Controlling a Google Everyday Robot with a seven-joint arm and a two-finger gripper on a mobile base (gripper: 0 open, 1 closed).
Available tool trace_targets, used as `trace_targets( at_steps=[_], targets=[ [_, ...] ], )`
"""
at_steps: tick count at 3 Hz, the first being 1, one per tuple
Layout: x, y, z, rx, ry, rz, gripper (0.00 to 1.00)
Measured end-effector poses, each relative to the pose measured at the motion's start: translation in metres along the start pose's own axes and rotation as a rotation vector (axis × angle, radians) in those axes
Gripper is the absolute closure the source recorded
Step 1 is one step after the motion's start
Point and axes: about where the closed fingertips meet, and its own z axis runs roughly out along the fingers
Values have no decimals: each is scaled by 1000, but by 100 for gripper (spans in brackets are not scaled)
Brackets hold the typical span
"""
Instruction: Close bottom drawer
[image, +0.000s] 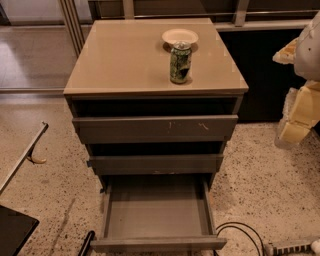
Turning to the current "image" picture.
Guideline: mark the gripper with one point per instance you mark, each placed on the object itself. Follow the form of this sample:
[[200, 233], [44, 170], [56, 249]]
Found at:
[[309, 53]]

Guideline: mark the grey bottom drawer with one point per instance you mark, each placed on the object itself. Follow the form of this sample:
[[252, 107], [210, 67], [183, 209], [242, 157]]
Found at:
[[148, 213]]

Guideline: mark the grey drawer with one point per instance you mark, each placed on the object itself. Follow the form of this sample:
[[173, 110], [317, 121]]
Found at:
[[98, 130], [156, 164], [148, 213]]

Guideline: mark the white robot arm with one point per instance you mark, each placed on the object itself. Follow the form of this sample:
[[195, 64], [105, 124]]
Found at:
[[303, 53]]

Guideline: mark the grey middle drawer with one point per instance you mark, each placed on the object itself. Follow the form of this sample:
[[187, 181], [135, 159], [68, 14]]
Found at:
[[156, 164]]

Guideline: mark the grey top drawer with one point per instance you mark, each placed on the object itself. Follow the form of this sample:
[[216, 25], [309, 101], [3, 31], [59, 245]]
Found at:
[[98, 130]]

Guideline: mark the grey drawer cabinet beige top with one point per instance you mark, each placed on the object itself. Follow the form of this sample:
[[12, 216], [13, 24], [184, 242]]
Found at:
[[130, 77]]

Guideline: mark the white power strip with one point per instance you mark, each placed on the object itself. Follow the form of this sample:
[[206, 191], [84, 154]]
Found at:
[[303, 245]]

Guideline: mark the green soda can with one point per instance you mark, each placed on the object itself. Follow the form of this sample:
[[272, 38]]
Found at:
[[180, 62]]

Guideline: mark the white paper bowl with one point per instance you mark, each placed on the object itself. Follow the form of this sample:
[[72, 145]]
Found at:
[[173, 36]]

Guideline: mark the black panel corner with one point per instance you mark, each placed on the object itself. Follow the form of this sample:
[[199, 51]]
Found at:
[[15, 230]]

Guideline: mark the black curved handle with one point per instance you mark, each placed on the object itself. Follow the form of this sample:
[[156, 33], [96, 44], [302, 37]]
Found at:
[[86, 244]]

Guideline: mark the metal railing frame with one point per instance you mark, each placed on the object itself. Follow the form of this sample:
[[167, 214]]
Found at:
[[243, 24]]

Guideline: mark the metal table leg frame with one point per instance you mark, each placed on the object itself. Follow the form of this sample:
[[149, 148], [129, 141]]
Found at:
[[26, 155]]

